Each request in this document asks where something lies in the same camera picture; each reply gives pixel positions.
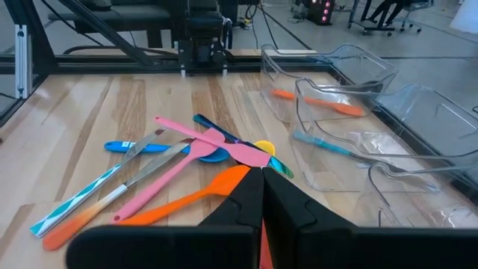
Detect silver frame bracket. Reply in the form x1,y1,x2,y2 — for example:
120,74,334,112
13,24,30,100

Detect pink icing spatula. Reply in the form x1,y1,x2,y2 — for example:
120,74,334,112
154,115,272,168

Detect black knife teal handle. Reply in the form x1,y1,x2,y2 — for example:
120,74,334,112
292,129,397,173

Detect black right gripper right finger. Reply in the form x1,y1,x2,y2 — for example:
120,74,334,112
264,167,478,269

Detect clear plastic bin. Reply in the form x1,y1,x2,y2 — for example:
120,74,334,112
291,77,478,195
350,159,478,229
259,43,400,125

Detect iridescent blade knife teal handle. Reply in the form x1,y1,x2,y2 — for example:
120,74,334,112
192,114,295,179

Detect yellow silicone spoon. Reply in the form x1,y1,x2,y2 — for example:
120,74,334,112
253,140,276,157

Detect computer tower red lights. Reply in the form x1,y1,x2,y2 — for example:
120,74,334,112
305,0,336,26

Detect black desk base beam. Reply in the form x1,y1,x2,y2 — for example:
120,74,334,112
47,0,173,49

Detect large orange silicone spoon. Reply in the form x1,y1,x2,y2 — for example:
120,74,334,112
117,164,252,227

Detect pink silicone spoon spatula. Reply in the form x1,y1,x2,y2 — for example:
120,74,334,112
111,128,226,225

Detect knife orange gradient handle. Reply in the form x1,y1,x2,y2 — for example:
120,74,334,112
42,137,195,252

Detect small orange silicone spoon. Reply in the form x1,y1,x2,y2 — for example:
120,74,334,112
270,88,365,118

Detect knife teal chevron handle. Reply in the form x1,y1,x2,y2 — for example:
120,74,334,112
29,128,167,239

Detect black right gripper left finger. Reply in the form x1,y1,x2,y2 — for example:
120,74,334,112
65,167,264,269

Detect white panel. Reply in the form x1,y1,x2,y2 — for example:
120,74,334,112
450,0,478,34

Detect person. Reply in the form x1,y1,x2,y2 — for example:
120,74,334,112
367,0,408,25

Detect blue silicone spoon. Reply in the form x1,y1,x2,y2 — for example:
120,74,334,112
103,140,231,164

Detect office chair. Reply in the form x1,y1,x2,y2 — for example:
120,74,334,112
347,0,436,37

